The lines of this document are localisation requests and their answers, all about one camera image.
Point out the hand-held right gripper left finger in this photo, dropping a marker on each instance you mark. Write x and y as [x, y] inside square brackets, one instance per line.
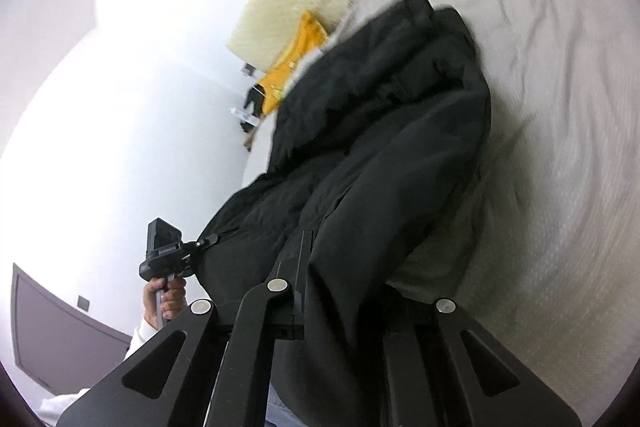
[295, 287]

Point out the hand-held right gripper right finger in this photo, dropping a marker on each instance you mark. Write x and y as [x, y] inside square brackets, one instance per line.
[405, 352]

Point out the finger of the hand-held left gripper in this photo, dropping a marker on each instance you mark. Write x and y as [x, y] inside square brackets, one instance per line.
[206, 242]

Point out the black puffer jacket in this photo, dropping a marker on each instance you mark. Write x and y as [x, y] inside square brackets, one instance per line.
[375, 132]

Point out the person's left forearm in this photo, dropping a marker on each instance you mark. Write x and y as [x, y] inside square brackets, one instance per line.
[142, 339]

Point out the person's left hand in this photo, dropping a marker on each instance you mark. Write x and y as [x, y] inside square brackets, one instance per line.
[175, 299]

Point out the wooden nightstand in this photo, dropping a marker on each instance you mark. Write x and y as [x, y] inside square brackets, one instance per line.
[251, 137]

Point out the white bottle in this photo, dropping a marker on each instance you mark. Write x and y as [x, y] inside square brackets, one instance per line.
[242, 116]

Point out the dark grey door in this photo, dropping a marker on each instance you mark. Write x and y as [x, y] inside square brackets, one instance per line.
[55, 337]

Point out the black bag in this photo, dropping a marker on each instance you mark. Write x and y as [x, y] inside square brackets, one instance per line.
[254, 99]

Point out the yellow pillow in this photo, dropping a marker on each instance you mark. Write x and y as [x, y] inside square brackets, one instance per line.
[295, 57]

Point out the bed with grey sheet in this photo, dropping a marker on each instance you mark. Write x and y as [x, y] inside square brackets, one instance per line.
[550, 157]

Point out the wall switch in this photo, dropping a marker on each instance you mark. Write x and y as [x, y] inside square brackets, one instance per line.
[83, 303]

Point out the wall socket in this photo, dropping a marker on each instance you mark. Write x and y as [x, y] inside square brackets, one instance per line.
[249, 68]

